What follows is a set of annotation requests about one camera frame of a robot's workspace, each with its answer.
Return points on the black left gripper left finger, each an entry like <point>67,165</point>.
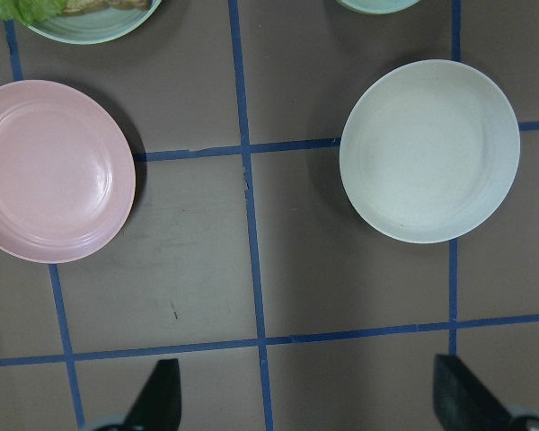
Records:
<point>158,405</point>

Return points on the green lettuce leaf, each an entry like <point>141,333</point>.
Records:
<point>28,12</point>

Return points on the cream white plate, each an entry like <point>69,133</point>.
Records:
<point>429,151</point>

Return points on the bread slice on plate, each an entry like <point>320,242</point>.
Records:
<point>79,7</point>

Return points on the mint green bowl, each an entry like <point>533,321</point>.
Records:
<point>377,7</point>

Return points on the pink plate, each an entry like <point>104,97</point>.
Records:
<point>67,176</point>

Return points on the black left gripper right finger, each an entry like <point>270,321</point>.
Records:
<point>462,402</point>

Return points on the green plate with food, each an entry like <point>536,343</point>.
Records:
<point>94,27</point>

